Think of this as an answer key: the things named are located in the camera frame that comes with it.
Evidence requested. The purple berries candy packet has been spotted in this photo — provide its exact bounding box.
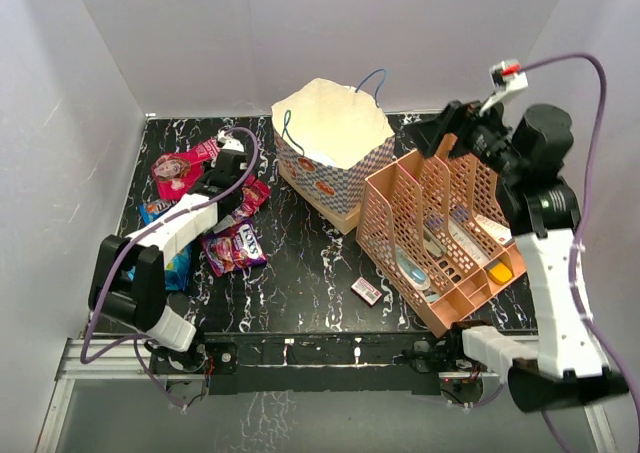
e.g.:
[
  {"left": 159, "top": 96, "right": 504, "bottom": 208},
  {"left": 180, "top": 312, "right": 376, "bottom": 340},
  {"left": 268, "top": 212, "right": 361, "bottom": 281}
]
[{"left": 201, "top": 220, "right": 267, "bottom": 277}]

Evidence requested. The blue candy bar wrapper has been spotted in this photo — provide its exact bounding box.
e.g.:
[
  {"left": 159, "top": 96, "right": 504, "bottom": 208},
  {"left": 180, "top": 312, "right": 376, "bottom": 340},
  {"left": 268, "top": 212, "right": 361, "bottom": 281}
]
[{"left": 139, "top": 199, "right": 176, "bottom": 226}]

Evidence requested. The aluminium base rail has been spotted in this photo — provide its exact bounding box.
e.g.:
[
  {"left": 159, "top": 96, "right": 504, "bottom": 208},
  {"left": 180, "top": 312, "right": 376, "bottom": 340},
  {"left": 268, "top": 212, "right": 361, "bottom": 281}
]
[{"left": 37, "top": 333, "right": 616, "bottom": 452}]

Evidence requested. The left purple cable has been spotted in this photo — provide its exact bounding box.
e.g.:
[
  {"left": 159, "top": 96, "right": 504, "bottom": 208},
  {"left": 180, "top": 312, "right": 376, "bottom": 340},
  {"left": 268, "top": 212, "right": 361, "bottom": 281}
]
[{"left": 79, "top": 126, "right": 261, "bottom": 409}]

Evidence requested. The checkered paper bag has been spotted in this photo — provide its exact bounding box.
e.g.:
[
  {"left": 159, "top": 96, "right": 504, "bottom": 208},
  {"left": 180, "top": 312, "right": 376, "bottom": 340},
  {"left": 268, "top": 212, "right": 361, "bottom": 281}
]
[{"left": 271, "top": 68, "right": 395, "bottom": 234}]

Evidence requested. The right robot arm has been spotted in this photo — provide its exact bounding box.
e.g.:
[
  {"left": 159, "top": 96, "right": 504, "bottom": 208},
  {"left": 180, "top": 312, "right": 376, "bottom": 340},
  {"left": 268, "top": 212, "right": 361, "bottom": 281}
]
[{"left": 405, "top": 101, "right": 632, "bottom": 413}]

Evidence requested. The small red white box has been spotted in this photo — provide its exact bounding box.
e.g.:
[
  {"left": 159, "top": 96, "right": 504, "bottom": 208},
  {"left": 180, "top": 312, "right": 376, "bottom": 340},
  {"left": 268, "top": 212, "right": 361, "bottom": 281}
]
[{"left": 351, "top": 277, "right": 382, "bottom": 307}]

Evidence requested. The blue tape dispenser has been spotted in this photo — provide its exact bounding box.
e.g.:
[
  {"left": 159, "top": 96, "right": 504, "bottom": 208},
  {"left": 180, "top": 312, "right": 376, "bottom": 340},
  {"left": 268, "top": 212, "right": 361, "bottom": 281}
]
[{"left": 396, "top": 247, "right": 431, "bottom": 292}]

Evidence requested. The red snack packet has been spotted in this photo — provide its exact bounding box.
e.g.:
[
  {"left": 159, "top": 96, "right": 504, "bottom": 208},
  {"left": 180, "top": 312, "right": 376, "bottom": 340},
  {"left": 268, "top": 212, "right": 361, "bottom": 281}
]
[{"left": 231, "top": 175, "right": 271, "bottom": 223}]

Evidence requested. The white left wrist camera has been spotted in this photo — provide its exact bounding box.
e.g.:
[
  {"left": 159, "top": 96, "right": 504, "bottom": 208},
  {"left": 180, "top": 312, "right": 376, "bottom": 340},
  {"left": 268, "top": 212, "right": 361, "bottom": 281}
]
[{"left": 216, "top": 131, "right": 246, "bottom": 154}]

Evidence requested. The pink mesh file organizer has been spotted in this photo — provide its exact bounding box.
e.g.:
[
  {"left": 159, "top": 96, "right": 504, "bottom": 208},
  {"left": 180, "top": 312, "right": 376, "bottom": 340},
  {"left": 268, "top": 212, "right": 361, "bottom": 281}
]
[{"left": 356, "top": 134, "right": 526, "bottom": 337}]

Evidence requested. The pink snack bag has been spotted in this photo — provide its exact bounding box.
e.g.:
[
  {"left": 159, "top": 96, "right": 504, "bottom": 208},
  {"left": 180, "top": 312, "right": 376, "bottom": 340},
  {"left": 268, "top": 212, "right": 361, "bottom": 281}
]
[{"left": 151, "top": 138, "right": 220, "bottom": 201}]

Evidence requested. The yellow object in organizer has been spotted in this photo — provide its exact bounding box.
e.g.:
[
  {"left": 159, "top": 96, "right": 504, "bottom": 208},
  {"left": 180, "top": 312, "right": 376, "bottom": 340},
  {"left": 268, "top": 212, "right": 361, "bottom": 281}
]
[{"left": 486, "top": 261, "right": 513, "bottom": 285}]

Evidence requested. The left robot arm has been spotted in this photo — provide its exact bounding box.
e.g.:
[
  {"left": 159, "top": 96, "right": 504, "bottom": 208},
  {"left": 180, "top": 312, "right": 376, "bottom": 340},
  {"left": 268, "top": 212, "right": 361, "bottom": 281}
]
[{"left": 88, "top": 148, "right": 258, "bottom": 372}]

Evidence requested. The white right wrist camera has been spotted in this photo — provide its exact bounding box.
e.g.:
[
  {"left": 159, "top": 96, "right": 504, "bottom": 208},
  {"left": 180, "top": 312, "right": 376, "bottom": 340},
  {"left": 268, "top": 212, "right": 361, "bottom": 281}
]
[{"left": 479, "top": 59, "right": 528, "bottom": 116}]

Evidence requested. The blue chips bag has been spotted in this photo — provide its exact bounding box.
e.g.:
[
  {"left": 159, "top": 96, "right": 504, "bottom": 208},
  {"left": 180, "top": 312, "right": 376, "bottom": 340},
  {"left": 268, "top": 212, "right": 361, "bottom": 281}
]
[{"left": 125, "top": 245, "right": 191, "bottom": 295}]

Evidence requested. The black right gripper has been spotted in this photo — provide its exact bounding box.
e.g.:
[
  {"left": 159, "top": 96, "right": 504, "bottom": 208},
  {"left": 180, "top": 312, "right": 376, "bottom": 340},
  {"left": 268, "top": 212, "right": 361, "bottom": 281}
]
[{"left": 404, "top": 93, "right": 526, "bottom": 181}]

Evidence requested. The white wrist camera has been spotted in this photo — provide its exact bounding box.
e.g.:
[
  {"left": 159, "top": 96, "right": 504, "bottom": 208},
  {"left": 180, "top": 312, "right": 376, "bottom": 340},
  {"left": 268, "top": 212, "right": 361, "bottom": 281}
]
[
  {"left": 216, "top": 131, "right": 246, "bottom": 154},
  {"left": 479, "top": 59, "right": 528, "bottom": 116}
]

